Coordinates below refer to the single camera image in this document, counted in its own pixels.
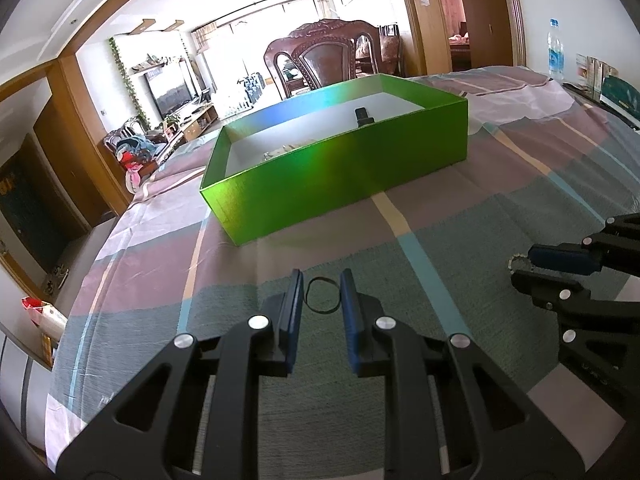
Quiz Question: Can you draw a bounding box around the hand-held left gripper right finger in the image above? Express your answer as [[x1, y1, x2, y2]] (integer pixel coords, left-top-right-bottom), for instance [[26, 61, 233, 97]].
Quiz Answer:
[[340, 268, 586, 480]]

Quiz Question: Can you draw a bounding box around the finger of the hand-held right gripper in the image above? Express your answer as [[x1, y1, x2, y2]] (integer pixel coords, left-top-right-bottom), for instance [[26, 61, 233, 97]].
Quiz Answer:
[[528, 212, 640, 276], [511, 269, 617, 314]]

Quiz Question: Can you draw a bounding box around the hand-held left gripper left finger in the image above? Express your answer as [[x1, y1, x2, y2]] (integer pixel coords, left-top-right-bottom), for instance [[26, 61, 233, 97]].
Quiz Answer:
[[56, 268, 306, 480]]

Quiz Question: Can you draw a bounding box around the black hair tie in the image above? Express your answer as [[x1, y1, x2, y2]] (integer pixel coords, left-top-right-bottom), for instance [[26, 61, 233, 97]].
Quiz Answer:
[[305, 277, 342, 315]]

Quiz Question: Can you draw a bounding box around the green cardboard box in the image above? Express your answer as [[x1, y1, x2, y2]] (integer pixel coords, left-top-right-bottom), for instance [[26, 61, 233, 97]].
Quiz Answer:
[[200, 73, 469, 247]]

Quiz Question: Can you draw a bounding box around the pale jewelry piece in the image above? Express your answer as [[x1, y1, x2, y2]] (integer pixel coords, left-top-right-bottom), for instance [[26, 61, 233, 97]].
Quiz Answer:
[[262, 142, 311, 160]]

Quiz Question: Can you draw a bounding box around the plaid tablecloth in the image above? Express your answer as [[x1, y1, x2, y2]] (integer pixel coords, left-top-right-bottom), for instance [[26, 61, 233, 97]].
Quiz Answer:
[[45, 65, 640, 480]]

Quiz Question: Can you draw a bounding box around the green book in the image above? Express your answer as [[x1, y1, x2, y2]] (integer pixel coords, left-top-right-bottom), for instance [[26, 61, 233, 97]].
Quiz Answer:
[[599, 76, 640, 129]]

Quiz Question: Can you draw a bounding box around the printed carton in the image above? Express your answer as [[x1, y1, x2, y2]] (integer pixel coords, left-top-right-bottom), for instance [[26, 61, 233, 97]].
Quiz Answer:
[[575, 53, 621, 101]]

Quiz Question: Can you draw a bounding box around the clear water bottle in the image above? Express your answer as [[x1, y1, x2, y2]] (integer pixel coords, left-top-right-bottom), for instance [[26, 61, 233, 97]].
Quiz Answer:
[[547, 19, 566, 81]]

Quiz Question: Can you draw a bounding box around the wooden television cabinet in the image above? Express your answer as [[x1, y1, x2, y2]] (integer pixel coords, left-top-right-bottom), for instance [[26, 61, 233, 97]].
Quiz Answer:
[[162, 102, 221, 144]]

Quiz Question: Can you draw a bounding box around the pile of clothes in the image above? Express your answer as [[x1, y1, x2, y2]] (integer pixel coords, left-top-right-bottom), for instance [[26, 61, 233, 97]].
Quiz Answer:
[[116, 135, 156, 194]]

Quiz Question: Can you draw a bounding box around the red and white bag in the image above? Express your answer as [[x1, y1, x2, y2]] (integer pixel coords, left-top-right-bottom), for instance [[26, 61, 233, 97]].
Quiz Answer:
[[21, 297, 69, 349]]

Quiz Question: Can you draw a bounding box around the carved wooden chair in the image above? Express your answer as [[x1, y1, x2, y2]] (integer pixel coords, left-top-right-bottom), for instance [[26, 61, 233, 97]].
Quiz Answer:
[[263, 19, 383, 101]]

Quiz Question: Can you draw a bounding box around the flat screen television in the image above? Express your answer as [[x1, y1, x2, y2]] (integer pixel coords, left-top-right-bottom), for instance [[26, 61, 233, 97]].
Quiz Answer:
[[145, 62, 199, 117]]

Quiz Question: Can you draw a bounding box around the green hanging vine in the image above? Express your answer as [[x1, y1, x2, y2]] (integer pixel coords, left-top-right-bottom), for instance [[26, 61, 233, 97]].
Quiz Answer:
[[109, 36, 151, 131]]

